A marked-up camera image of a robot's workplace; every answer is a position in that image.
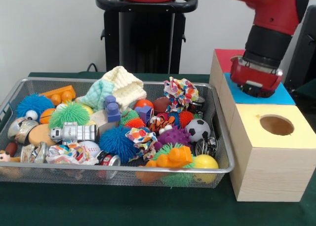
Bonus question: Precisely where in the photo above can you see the clear mesh bin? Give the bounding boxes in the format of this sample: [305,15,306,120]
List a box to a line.
[0,77,235,189]

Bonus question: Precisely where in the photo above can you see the green spiky ball with eyes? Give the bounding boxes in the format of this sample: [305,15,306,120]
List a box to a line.
[48,101,90,129]

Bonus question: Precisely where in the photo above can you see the small soccer ball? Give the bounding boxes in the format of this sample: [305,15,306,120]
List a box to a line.
[185,119,211,141]

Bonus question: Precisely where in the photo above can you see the striped tiger plush toy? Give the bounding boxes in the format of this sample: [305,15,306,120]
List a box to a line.
[148,114,176,135]

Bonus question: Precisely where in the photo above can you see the colourful patterned cloth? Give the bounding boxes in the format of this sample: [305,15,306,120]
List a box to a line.
[163,77,199,113]

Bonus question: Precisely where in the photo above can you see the black cable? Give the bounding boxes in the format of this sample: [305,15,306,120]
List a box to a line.
[86,62,99,73]

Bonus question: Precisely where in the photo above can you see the orange toy block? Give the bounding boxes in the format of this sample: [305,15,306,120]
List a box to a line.
[145,147,194,168]

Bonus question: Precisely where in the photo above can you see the dark green tablecloth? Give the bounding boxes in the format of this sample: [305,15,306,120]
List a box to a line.
[0,72,316,226]
[295,78,316,107]

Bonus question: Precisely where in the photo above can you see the purple spiky ball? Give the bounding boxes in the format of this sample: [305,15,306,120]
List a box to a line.
[153,126,192,151]

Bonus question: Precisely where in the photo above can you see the yellow ball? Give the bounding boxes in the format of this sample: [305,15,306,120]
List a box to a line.
[194,154,219,184]

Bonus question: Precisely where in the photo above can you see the black flat panel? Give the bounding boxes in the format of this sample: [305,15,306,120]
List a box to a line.
[283,5,316,90]

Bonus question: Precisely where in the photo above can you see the blue spiky ball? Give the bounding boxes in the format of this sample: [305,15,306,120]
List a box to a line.
[98,126,139,157]

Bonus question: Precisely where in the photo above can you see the cream knitted cloth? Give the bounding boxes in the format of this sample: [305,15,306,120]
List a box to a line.
[101,66,147,108]

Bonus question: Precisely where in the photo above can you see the silver toy robot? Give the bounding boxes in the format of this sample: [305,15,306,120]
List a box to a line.
[49,121,98,146]

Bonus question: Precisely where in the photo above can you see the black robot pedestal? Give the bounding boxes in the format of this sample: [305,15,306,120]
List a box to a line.
[95,0,198,75]

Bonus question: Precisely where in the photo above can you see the small basketball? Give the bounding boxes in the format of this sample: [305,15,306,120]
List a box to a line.
[39,108,56,124]

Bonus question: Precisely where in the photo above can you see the wooden box with three holes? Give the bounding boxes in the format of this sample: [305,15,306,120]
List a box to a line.
[208,48,316,202]

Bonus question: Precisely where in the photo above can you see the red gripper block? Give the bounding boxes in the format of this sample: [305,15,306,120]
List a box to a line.
[230,56,283,98]

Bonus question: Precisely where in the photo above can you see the colourful fabric bow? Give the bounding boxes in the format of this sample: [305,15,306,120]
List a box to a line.
[124,127,158,162]

